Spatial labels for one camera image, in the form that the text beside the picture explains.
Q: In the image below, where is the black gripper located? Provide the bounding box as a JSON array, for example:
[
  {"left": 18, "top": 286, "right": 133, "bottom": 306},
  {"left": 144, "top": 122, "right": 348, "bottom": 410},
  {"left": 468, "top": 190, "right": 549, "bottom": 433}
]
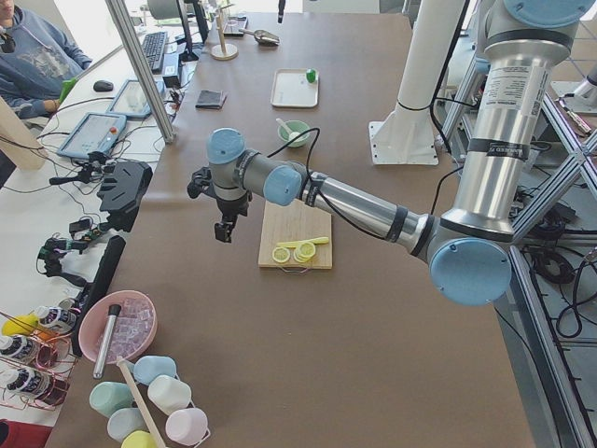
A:
[{"left": 187, "top": 166, "right": 252, "bottom": 243}]

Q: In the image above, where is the white plastic spoon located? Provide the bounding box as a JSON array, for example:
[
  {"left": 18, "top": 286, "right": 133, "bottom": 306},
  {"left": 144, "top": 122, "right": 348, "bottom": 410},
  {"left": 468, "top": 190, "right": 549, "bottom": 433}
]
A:
[{"left": 275, "top": 118, "right": 291, "bottom": 136}]

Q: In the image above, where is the mint green bowl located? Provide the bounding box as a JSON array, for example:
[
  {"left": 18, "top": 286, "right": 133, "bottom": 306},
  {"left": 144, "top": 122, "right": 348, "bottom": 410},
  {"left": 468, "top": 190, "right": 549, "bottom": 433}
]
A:
[{"left": 277, "top": 119, "right": 310, "bottom": 147}]

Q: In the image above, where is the bamboo cutting board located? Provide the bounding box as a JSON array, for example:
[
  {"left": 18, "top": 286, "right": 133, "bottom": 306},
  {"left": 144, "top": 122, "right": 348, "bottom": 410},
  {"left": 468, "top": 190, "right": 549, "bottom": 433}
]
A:
[{"left": 257, "top": 200, "right": 333, "bottom": 270}]

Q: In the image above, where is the single lemon slice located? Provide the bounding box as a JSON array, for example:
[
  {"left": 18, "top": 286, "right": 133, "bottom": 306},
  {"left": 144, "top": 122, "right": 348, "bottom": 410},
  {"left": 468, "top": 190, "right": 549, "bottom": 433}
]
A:
[{"left": 271, "top": 246, "right": 290, "bottom": 264}]

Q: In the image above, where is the middle lemon slice of stack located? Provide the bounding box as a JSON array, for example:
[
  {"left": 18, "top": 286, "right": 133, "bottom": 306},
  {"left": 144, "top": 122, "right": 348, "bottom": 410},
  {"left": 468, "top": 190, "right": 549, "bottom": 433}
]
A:
[{"left": 293, "top": 247, "right": 309, "bottom": 262}]

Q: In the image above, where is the lemon slice of stack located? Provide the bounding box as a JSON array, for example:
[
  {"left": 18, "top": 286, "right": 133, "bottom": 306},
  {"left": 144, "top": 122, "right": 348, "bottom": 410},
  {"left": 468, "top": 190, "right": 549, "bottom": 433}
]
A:
[
  {"left": 293, "top": 247, "right": 309, "bottom": 262},
  {"left": 297, "top": 241, "right": 316, "bottom": 259}
]

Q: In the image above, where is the top lemon slice of stack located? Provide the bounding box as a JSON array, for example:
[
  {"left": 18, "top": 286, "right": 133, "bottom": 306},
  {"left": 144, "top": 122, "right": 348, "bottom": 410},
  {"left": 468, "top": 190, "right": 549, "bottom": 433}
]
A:
[{"left": 297, "top": 241, "right": 316, "bottom": 259}]

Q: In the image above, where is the yellow plastic knife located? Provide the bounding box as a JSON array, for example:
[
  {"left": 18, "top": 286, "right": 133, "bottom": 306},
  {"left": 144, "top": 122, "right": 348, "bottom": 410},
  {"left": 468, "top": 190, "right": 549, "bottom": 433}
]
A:
[{"left": 276, "top": 236, "right": 329, "bottom": 248}]

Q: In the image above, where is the black gripper part on desk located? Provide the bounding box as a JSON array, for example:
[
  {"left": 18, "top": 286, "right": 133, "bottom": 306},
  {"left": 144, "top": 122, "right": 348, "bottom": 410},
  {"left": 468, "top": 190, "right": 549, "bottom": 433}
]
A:
[{"left": 97, "top": 161, "right": 153, "bottom": 231}]

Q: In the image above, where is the pink round basket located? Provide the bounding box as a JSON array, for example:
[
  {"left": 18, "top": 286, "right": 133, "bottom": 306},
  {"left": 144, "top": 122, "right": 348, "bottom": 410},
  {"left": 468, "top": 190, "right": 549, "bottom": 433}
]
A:
[{"left": 78, "top": 290, "right": 158, "bottom": 364}]

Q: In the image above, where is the folded grey cloth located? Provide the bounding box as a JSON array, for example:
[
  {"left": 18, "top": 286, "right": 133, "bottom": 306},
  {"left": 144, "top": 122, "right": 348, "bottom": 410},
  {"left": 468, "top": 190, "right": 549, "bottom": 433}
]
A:
[{"left": 195, "top": 90, "right": 228, "bottom": 109}]

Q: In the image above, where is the metal cylinder in basket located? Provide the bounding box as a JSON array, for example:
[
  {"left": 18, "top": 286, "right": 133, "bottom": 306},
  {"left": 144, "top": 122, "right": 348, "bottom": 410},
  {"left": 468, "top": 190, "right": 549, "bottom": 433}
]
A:
[{"left": 92, "top": 304, "right": 121, "bottom": 380}]

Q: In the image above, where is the black bar on desk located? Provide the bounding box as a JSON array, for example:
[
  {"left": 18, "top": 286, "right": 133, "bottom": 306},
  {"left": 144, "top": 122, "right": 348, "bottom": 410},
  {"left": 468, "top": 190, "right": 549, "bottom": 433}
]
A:
[{"left": 71, "top": 235, "right": 126, "bottom": 357}]

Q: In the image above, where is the cream rabbit print tray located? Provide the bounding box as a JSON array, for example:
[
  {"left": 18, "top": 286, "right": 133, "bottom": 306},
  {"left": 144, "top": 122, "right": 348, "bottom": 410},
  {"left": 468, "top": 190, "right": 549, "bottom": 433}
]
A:
[{"left": 271, "top": 68, "right": 319, "bottom": 108}]

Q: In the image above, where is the blue teach pendant far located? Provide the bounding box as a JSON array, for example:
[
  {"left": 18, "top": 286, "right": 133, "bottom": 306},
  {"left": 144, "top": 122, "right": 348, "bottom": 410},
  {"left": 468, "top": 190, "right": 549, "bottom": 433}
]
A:
[{"left": 107, "top": 79, "right": 151, "bottom": 120}]

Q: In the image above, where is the blue teach pendant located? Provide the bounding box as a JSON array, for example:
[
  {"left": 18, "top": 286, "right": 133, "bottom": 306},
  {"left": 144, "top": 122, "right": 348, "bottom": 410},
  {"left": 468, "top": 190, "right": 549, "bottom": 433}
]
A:
[
  {"left": 56, "top": 112, "right": 127, "bottom": 160},
  {"left": 107, "top": 79, "right": 151, "bottom": 120}
]

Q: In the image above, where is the blue teach pendant near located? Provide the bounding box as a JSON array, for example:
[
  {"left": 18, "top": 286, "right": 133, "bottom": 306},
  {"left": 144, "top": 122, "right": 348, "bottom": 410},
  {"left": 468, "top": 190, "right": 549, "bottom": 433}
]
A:
[{"left": 56, "top": 112, "right": 127, "bottom": 160}]

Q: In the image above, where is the white plastic cup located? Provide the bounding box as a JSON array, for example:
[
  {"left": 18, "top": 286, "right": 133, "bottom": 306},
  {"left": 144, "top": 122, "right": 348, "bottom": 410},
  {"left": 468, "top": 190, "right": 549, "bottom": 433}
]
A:
[{"left": 147, "top": 375, "right": 192, "bottom": 415}]

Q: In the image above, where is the black monitor stand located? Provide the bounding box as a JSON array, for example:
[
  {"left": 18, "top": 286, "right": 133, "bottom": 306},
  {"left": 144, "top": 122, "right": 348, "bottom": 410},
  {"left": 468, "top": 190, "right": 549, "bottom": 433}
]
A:
[{"left": 176, "top": 0, "right": 209, "bottom": 63}]

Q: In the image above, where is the wooden stand with base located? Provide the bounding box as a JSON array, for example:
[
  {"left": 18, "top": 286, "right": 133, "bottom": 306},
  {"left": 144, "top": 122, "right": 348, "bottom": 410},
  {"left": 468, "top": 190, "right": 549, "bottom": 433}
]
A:
[{"left": 210, "top": 1, "right": 239, "bottom": 61}]

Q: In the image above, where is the green toy pepper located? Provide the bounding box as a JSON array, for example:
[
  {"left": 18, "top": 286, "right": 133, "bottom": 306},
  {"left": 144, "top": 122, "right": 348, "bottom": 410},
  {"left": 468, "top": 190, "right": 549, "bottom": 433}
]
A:
[{"left": 305, "top": 69, "right": 317, "bottom": 84}]

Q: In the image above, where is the black computer mouse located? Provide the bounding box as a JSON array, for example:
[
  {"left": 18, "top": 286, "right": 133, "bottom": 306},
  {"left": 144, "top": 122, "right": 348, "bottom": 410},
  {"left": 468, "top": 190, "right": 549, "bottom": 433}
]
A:
[{"left": 92, "top": 80, "right": 114, "bottom": 92}]

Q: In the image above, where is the metal scoop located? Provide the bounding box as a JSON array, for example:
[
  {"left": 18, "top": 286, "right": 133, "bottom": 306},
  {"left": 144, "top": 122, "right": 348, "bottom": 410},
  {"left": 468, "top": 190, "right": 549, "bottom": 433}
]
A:
[{"left": 239, "top": 28, "right": 280, "bottom": 47}]

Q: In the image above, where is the black keyboard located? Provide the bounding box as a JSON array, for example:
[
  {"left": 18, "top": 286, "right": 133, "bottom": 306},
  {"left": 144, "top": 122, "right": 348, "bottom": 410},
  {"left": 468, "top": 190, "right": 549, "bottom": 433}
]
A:
[{"left": 141, "top": 32, "right": 168, "bottom": 73}]

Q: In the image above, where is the pink plastic cup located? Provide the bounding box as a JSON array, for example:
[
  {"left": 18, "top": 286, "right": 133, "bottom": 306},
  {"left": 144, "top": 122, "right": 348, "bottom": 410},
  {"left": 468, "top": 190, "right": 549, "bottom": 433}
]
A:
[{"left": 165, "top": 408, "right": 211, "bottom": 446}]

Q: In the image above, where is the mint plastic cup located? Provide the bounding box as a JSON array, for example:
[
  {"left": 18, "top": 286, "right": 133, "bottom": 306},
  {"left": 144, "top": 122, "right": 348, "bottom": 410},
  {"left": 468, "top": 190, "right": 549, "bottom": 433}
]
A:
[{"left": 89, "top": 382, "right": 134, "bottom": 418}]

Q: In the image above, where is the light blue plastic cup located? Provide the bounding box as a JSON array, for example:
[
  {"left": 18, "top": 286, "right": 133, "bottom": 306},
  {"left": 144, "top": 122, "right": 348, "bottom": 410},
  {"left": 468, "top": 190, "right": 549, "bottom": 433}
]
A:
[{"left": 106, "top": 407, "right": 146, "bottom": 442}]

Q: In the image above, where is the yellow plastic cup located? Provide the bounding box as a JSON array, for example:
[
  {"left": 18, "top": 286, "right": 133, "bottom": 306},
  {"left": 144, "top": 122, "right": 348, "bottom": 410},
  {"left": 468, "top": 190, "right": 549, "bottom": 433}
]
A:
[{"left": 120, "top": 430, "right": 157, "bottom": 448}]

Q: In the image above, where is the seated person in hoodie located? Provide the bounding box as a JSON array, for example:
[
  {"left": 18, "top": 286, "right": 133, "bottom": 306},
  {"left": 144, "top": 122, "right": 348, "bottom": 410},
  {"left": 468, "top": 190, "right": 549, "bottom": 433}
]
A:
[{"left": 1, "top": 1, "right": 92, "bottom": 119}]

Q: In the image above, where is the metal cutting board handle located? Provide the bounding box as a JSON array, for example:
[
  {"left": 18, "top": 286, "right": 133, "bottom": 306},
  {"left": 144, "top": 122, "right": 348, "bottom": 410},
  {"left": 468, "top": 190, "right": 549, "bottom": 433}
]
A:
[{"left": 279, "top": 266, "right": 311, "bottom": 274}]

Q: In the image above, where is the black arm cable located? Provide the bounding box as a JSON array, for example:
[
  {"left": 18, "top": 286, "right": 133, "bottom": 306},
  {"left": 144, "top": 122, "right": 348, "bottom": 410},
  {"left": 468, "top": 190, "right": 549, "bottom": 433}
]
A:
[{"left": 266, "top": 127, "right": 388, "bottom": 239}]

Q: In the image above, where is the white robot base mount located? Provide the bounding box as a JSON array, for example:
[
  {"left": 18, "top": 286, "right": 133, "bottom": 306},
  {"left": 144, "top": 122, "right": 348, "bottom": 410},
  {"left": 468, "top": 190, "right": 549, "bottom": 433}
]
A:
[{"left": 369, "top": 0, "right": 467, "bottom": 165}]

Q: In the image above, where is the copper wire bottle rack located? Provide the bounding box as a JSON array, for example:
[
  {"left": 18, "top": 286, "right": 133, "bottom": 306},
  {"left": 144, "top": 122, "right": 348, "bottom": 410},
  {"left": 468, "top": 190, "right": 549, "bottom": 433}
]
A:
[{"left": 1, "top": 313, "right": 77, "bottom": 412}]

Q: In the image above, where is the aluminium frame post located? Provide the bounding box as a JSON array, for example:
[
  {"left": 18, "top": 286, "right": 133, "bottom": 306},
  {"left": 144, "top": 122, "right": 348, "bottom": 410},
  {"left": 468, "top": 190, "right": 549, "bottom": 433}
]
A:
[{"left": 104, "top": 0, "right": 175, "bottom": 144}]

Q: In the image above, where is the aluminium frame structure right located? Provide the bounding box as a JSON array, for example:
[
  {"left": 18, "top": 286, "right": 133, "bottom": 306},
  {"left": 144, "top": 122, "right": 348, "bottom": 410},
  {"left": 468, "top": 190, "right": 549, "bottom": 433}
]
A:
[{"left": 440, "top": 27, "right": 597, "bottom": 448}]

